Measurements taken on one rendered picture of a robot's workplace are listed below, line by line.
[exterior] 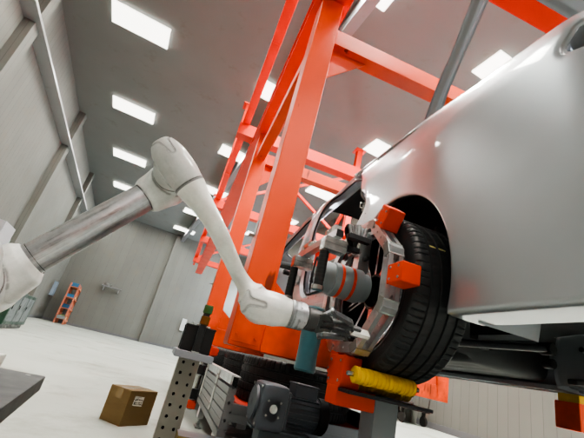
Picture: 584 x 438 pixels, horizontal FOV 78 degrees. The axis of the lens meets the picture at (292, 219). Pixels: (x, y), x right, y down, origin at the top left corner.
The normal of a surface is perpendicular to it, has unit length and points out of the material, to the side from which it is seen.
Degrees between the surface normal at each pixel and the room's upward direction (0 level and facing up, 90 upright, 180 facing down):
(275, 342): 90
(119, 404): 90
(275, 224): 90
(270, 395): 90
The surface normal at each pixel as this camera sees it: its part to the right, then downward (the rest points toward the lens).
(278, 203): 0.32, -0.30
